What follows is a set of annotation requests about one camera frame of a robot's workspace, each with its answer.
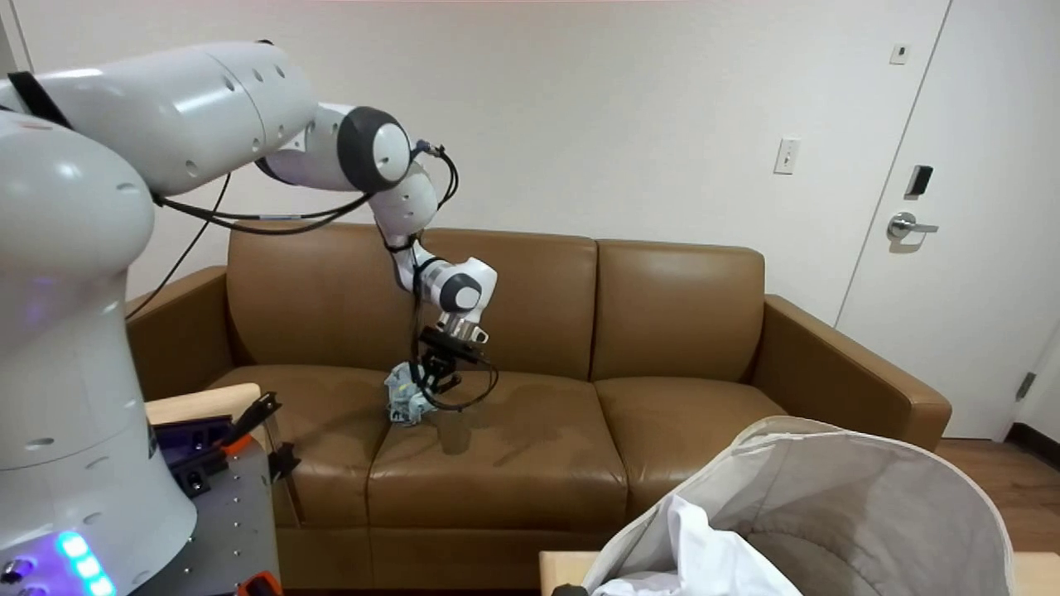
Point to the black orange clamp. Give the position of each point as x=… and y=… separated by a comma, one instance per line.
x=237, y=427

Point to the white garment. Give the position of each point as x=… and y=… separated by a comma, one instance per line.
x=707, y=551

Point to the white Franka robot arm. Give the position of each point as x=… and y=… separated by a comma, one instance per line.
x=78, y=275

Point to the grey perforated mounting plate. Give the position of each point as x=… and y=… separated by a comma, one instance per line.
x=232, y=518

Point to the black door card reader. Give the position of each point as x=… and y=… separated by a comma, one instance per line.
x=920, y=180

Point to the small red object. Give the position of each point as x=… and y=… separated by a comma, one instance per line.
x=261, y=583

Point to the grey blue sock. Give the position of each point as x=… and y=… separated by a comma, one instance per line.
x=403, y=404

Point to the brown leather couch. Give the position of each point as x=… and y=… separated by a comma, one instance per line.
x=665, y=318

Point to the white door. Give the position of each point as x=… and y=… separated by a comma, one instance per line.
x=973, y=133

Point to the white wall light switch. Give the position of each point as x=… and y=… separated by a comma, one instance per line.
x=786, y=156

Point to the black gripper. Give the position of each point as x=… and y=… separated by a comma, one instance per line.
x=441, y=368

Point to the light wooden board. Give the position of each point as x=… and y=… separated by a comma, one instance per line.
x=199, y=402

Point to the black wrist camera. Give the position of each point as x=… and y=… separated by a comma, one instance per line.
x=453, y=336

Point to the small dark door fitting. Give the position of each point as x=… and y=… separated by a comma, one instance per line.
x=1025, y=386

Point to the grey round bin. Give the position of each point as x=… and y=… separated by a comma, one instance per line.
x=862, y=507

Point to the light wooden table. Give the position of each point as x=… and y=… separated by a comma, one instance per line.
x=559, y=574

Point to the small white wall sensor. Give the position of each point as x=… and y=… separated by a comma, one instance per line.
x=898, y=50

